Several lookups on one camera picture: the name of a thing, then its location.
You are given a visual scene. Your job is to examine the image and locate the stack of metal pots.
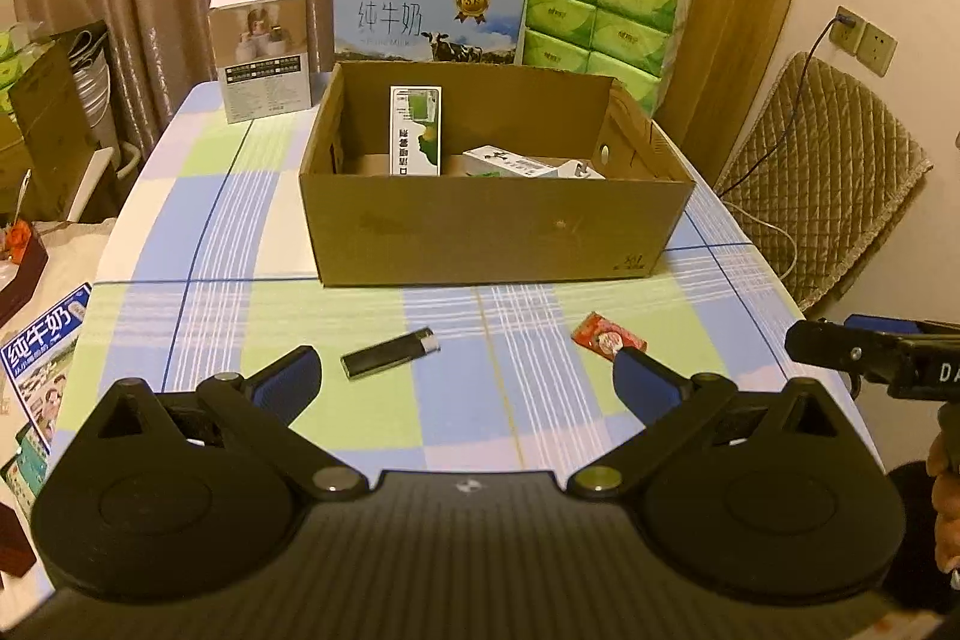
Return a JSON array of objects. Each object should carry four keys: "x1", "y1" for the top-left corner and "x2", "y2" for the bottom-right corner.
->
[{"x1": 69, "y1": 29, "x2": 115, "y2": 133}]

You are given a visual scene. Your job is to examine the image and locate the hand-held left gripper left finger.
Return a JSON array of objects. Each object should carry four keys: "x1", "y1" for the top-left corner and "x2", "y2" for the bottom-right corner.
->
[{"x1": 96, "y1": 344, "x2": 370, "y2": 502}]

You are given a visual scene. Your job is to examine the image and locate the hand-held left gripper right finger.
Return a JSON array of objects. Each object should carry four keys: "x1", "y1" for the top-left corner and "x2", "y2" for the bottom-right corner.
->
[{"x1": 566, "y1": 347, "x2": 838, "y2": 500}]

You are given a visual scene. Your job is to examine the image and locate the dark power cable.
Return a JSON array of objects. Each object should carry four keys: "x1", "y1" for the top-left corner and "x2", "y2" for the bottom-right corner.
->
[{"x1": 712, "y1": 14, "x2": 850, "y2": 200}]

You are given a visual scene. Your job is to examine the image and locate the white furniture rail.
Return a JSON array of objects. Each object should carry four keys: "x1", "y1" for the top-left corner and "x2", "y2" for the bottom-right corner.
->
[{"x1": 66, "y1": 143, "x2": 141, "y2": 215}]

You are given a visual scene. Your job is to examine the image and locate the green tissue multipack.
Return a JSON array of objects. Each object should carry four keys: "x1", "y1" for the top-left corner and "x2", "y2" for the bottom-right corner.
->
[{"x1": 516, "y1": 0, "x2": 695, "y2": 118}]

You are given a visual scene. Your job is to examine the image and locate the green and white box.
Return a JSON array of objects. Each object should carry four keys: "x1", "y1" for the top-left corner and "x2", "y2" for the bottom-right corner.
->
[{"x1": 389, "y1": 83, "x2": 444, "y2": 178}]

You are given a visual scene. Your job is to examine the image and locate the brown cardboard box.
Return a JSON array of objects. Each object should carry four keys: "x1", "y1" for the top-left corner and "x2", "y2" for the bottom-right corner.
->
[{"x1": 298, "y1": 61, "x2": 697, "y2": 289}]

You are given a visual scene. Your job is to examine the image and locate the dark red wooden box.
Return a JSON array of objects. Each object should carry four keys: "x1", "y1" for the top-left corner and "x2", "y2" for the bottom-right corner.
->
[{"x1": 0, "y1": 224, "x2": 50, "y2": 327}]

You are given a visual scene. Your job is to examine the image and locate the empty wall socket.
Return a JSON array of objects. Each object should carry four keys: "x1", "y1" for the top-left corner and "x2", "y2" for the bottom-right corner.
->
[{"x1": 856, "y1": 21, "x2": 898, "y2": 79}]

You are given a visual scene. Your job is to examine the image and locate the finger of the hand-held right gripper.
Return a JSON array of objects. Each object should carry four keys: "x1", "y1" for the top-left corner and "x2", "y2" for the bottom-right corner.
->
[
  {"x1": 843, "y1": 314, "x2": 960, "y2": 336},
  {"x1": 785, "y1": 319, "x2": 902, "y2": 387}
]

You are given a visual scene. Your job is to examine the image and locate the blue milk carton case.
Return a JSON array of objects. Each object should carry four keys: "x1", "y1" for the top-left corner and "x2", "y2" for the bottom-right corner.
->
[{"x1": 332, "y1": 0, "x2": 528, "y2": 65}]

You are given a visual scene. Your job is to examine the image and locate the dark brown cardboard carton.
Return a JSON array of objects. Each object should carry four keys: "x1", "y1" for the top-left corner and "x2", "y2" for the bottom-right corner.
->
[{"x1": 9, "y1": 38, "x2": 100, "y2": 223}]

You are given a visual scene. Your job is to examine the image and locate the white product box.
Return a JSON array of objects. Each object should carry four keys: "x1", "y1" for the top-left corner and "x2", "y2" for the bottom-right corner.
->
[{"x1": 208, "y1": 0, "x2": 314, "y2": 125}]

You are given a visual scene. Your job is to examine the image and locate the red snack packet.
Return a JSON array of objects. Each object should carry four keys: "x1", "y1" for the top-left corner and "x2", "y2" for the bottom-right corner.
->
[{"x1": 571, "y1": 311, "x2": 648, "y2": 363}]

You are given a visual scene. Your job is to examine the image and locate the white flat box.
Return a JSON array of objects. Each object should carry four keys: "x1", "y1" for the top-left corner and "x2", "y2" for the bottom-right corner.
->
[{"x1": 460, "y1": 144, "x2": 575, "y2": 180}]

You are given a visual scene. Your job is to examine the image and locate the wall socket with plug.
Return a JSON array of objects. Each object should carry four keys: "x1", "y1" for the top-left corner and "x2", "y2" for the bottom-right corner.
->
[{"x1": 832, "y1": 6, "x2": 864, "y2": 53}]

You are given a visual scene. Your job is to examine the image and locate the person's right hand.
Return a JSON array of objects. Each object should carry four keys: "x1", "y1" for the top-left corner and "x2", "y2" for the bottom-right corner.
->
[{"x1": 926, "y1": 401, "x2": 960, "y2": 590}]

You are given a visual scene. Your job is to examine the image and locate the quilted chair cover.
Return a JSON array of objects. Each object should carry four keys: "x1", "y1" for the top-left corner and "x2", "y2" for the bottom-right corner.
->
[{"x1": 712, "y1": 51, "x2": 935, "y2": 313}]

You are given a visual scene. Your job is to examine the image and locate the black lighter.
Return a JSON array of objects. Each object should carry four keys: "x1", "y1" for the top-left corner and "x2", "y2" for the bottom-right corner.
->
[{"x1": 340, "y1": 326, "x2": 442, "y2": 381}]

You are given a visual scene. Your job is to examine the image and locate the milk carton with blue print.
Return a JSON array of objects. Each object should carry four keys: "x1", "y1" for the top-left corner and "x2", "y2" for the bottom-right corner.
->
[{"x1": 0, "y1": 282, "x2": 93, "y2": 455}]

